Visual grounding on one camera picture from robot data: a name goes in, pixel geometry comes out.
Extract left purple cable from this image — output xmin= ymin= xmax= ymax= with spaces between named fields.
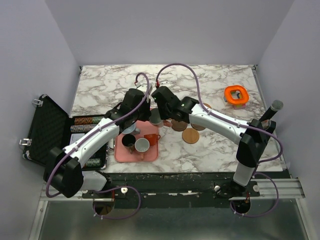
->
xmin=45 ymin=72 xmax=153 ymax=221

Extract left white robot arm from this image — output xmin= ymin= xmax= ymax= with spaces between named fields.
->
xmin=44 ymin=87 xmax=152 ymax=198

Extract light wood coaster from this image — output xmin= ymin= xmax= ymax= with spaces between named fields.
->
xmin=203 ymin=103 xmax=212 ymax=109
xmin=181 ymin=128 xmax=200 ymax=144

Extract purple cable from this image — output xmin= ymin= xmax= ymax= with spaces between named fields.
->
xmin=45 ymin=72 xmax=153 ymax=221
xmin=155 ymin=62 xmax=284 ymax=218

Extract light blue cup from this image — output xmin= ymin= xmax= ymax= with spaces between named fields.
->
xmin=122 ymin=123 xmax=141 ymax=135

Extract aluminium rail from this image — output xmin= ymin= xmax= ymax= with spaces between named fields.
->
xmin=222 ymin=178 xmax=305 ymax=201

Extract black cup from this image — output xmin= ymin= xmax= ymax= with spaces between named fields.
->
xmin=121 ymin=134 xmax=136 ymax=154

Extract pink mug white inside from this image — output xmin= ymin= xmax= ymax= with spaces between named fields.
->
xmin=149 ymin=108 xmax=173 ymax=128

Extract white cup brown handle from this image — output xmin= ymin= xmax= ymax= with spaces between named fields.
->
xmin=134 ymin=138 xmax=150 ymax=161

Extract pink plastic tray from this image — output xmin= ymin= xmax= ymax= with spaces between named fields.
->
xmin=114 ymin=121 xmax=160 ymax=163

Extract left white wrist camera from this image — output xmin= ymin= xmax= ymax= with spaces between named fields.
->
xmin=136 ymin=82 xmax=153 ymax=96

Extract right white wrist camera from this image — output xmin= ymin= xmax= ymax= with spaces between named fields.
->
xmin=155 ymin=80 xmax=169 ymax=89

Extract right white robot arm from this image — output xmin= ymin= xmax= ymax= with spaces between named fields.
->
xmin=151 ymin=86 xmax=269 ymax=196

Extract dark wood coaster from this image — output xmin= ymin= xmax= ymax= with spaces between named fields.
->
xmin=171 ymin=119 xmax=188 ymax=132
xmin=190 ymin=123 xmax=206 ymax=131

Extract black poker chip case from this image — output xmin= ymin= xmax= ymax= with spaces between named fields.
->
xmin=19 ymin=94 xmax=103 ymax=167

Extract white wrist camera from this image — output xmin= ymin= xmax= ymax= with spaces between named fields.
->
xmin=136 ymin=82 xmax=153 ymax=96
xmin=155 ymin=80 xmax=169 ymax=89

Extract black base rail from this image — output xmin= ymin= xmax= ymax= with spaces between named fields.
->
xmin=81 ymin=172 xmax=293 ymax=210

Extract black grey microphone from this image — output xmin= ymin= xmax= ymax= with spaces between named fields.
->
xmin=259 ymin=100 xmax=284 ymax=122

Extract orange red cup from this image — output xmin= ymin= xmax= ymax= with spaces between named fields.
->
xmin=143 ymin=133 xmax=161 ymax=146

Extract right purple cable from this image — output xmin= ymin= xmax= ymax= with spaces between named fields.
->
xmin=155 ymin=62 xmax=284 ymax=218

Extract black microphone stand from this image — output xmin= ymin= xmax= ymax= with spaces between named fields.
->
xmin=261 ymin=119 xmax=277 ymax=134

